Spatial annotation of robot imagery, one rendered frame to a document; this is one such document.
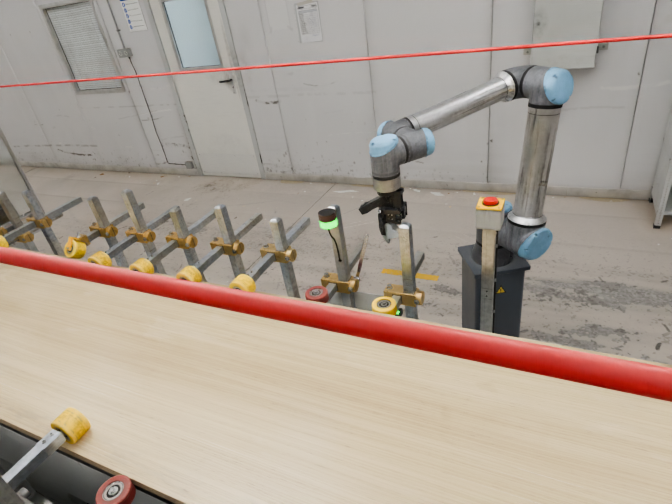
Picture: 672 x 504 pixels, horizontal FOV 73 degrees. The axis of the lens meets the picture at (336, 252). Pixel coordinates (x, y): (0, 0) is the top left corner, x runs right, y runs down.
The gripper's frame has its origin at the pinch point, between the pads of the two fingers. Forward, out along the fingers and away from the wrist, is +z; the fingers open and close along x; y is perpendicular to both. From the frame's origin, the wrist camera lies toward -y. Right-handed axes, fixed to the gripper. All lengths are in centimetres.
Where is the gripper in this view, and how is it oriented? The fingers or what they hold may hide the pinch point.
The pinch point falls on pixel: (386, 239)
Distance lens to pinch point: 163.4
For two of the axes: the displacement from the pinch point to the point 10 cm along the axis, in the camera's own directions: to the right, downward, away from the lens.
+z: 1.5, 8.4, 5.2
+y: 9.0, 1.1, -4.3
